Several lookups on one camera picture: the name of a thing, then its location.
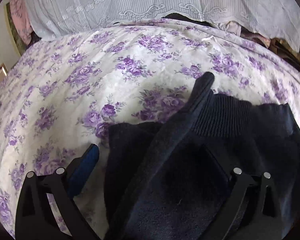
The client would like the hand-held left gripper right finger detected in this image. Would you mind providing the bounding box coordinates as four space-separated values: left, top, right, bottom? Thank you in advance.
204 147 285 240

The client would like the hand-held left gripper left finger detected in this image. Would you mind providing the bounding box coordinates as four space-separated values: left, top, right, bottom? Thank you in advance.
14 143 101 240

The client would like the navy knit cardigan sweater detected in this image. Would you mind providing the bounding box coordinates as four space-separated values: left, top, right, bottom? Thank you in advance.
104 71 300 240

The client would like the purple floral bed sheet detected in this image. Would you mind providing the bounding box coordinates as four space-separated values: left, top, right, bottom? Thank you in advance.
0 17 300 240

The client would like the dark brown cloth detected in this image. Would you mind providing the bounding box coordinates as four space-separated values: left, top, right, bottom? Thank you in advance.
240 29 300 67

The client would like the beige crumpled cloth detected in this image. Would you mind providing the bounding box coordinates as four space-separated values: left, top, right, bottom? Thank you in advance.
216 20 243 37

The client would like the pink floral cloth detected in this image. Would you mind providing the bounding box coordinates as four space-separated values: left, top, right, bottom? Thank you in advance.
9 0 33 46

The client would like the white lace cloth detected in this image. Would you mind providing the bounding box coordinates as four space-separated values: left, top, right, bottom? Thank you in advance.
22 0 300 60

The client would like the dark gold picture frame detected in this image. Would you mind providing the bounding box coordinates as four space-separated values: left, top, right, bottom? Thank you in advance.
5 2 25 57

